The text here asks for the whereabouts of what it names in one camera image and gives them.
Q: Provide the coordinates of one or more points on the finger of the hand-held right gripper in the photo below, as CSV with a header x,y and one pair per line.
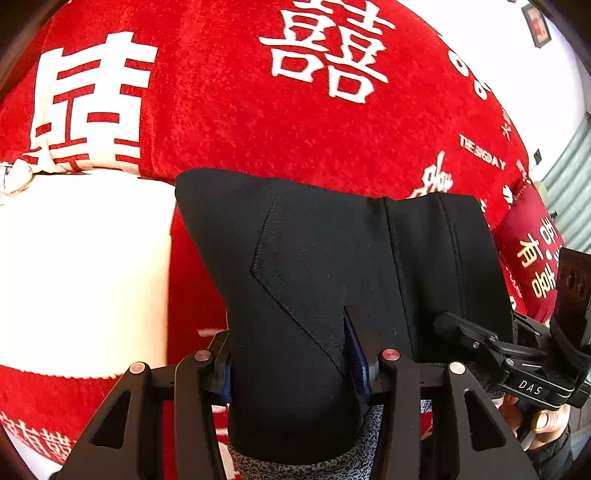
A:
x,y
471,334

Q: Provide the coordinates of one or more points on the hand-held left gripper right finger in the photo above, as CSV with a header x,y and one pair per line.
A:
x,y
356,360

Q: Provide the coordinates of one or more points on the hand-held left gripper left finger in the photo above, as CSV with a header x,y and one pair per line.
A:
x,y
221,369

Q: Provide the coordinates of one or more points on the black pants with grey lining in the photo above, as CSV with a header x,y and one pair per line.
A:
x,y
304,258

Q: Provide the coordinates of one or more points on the person's right forearm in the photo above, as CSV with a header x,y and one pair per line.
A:
x,y
561,457

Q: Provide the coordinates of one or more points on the person's right hand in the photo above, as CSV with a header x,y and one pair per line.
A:
x,y
549,422

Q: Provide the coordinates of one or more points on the dark red printed pillow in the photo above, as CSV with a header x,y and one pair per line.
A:
x,y
526,240

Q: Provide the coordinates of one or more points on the grey striped curtain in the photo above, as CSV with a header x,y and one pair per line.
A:
x,y
570,184

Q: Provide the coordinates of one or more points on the red printed blanket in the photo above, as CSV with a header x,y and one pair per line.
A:
x,y
221,101

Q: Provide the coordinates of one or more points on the white crumpled cloth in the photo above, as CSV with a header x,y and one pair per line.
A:
x,y
11,177

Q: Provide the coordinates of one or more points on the small black wall fixture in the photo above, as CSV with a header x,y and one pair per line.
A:
x,y
536,155

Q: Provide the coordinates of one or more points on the framed wall picture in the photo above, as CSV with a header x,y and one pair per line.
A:
x,y
536,25

